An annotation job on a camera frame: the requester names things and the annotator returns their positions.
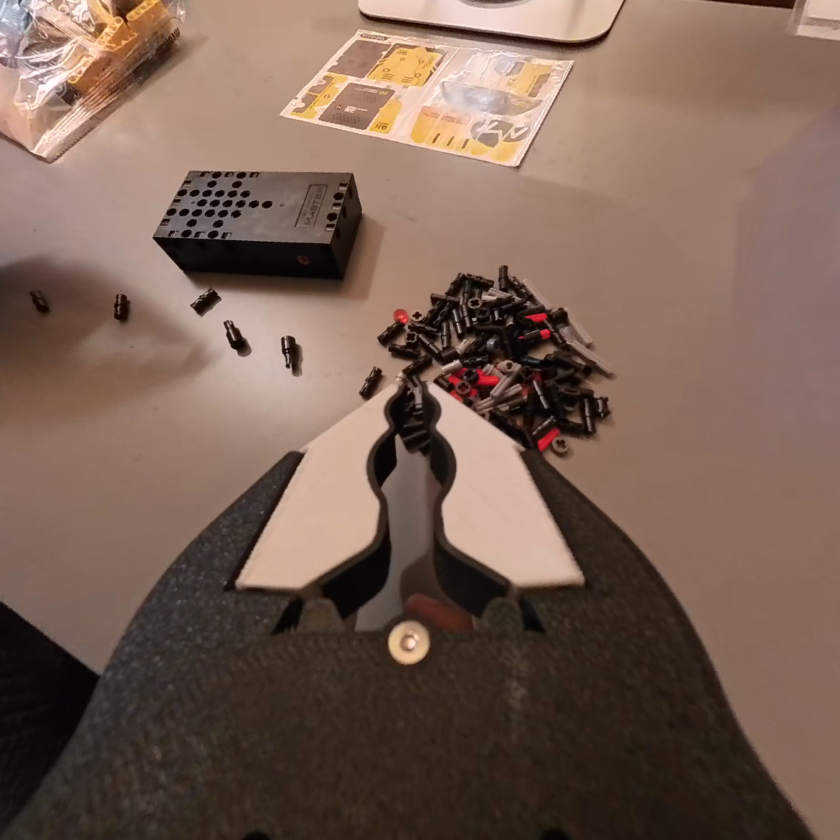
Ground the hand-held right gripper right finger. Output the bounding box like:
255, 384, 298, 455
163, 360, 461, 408
417, 382, 586, 621

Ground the black perforated plastic block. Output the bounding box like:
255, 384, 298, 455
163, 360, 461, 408
153, 171, 364, 281

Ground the clear bag of yellow parts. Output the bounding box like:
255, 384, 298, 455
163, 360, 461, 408
0, 0, 189, 163

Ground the yellow and black sticker sheet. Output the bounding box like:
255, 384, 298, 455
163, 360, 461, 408
280, 29, 575, 168

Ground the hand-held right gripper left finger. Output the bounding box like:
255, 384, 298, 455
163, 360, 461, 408
234, 382, 413, 621

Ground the silver monitor stand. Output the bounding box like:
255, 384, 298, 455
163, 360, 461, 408
357, 0, 626, 43

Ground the pile of mixed plastic pins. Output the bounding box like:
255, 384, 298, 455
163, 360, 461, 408
377, 264, 614, 457

